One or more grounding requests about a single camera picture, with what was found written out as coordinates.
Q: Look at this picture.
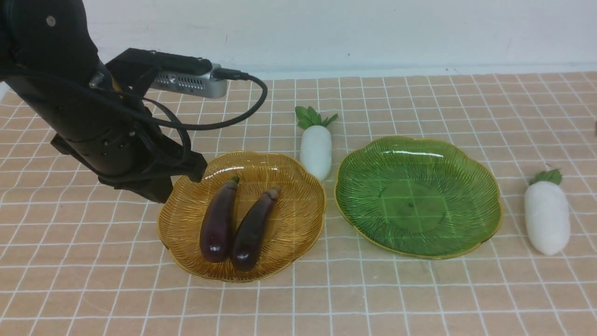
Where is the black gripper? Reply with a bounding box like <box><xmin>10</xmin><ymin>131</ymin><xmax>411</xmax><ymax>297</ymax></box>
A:
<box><xmin>7</xmin><ymin>75</ymin><xmax>207</xmax><ymax>204</ymax></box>

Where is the dark purple eggplant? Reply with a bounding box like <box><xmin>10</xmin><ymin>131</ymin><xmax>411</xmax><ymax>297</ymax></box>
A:
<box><xmin>200</xmin><ymin>176</ymin><xmax>240</xmax><ymax>263</ymax></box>

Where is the white radish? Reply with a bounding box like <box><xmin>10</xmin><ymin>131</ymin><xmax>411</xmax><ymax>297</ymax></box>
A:
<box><xmin>295</xmin><ymin>106</ymin><xmax>339</xmax><ymax>182</ymax></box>
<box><xmin>524</xmin><ymin>168</ymin><xmax>571</xmax><ymax>256</ymax></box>

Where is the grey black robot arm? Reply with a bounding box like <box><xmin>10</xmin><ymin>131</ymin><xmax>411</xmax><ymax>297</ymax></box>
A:
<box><xmin>1</xmin><ymin>0</ymin><xmax>211</xmax><ymax>203</ymax></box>

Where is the amber glass plate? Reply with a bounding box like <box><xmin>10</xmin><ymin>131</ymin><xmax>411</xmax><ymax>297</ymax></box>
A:
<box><xmin>157</xmin><ymin>151</ymin><xmax>326</xmax><ymax>283</ymax></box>

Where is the green glass plate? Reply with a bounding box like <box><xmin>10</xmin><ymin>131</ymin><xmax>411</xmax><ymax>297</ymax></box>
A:
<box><xmin>334</xmin><ymin>135</ymin><xmax>504</xmax><ymax>260</ymax></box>

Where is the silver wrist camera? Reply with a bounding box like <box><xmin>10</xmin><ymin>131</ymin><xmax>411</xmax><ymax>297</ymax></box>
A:
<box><xmin>105</xmin><ymin>48</ymin><xmax>229</xmax><ymax>99</ymax></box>

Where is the black camera cable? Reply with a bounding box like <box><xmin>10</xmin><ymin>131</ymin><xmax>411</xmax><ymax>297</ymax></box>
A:
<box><xmin>89</xmin><ymin>68</ymin><xmax>269</xmax><ymax>168</ymax></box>

